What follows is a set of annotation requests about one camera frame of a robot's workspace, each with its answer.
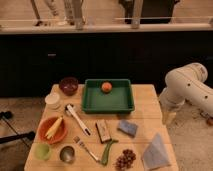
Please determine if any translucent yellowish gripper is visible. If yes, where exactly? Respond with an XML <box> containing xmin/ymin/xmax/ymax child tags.
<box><xmin>161</xmin><ymin>104</ymin><xmax>177</xmax><ymax>125</ymax></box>

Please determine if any yellow banana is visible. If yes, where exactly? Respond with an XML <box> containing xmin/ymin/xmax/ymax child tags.
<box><xmin>45</xmin><ymin>117</ymin><xmax>63</xmax><ymax>139</ymax></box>

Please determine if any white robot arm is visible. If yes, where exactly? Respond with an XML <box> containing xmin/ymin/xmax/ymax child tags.
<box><xmin>159</xmin><ymin>63</ymin><xmax>213</xmax><ymax>125</ymax></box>

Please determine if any small metal cup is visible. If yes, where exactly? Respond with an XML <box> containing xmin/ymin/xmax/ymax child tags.
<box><xmin>60</xmin><ymin>146</ymin><xmax>75</xmax><ymax>163</ymax></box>

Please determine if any light green plastic cup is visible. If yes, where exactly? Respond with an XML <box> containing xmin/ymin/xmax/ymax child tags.
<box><xmin>34</xmin><ymin>143</ymin><xmax>51</xmax><ymax>160</ymax></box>

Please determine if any blue sponge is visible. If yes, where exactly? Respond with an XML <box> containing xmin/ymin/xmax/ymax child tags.
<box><xmin>118</xmin><ymin>120</ymin><xmax>138</xmax><ymax>137</ymax></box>

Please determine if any grey folded cloth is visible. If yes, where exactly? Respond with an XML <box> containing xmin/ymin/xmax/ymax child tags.
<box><xmin>141</xmin><ymin>133</ymin><xmax>171</xmax><ymax>171</ymax></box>

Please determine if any bunch of dark grapes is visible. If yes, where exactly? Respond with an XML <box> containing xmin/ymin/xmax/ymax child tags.
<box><xmin>115</xmin><ymin>149</ymin><xmax>136</xmax><ymax>171</ymax></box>

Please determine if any orange fruit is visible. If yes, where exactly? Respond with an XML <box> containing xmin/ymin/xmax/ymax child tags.
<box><xmin>101</xmin><ymin>82</ymin><xmax>112</xmax><ymax>93</ymax></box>

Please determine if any green plastic tray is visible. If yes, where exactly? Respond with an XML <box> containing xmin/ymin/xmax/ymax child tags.
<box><xmin>81</xmin><ymin>79</ymin><xmax>135</xmax><ymax>114</ymax></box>

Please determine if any wooden block eraser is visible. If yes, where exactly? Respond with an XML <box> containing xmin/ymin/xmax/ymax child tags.
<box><xmin>96</xmin><ymin>120</ymin><xmax>111</xmax><ymax>143</ymax></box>

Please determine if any dark red bowl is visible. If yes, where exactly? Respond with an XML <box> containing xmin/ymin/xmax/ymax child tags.
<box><xmin>59</xmin><ymin>77</ymin><xmax>78</xmax><ymax>96</ymax></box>

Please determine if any white round container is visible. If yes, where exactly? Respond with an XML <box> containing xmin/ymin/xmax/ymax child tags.
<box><xmin>45</xmin><ymin>92</ymin><xmax>60</xmax><ymax>109</ymax></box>

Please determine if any orange plastic bowl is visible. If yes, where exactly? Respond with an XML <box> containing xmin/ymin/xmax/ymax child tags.
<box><xmin>38</xmin><ymin>116</ymin><xmax>67</xmax><ymax>144</ymax></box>

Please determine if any black tripod stand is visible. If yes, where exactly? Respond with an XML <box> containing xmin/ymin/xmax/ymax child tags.
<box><xmin>0</xmin><ymin>111</ymin><xmax>35</xmax><ymax>145</ymax></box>

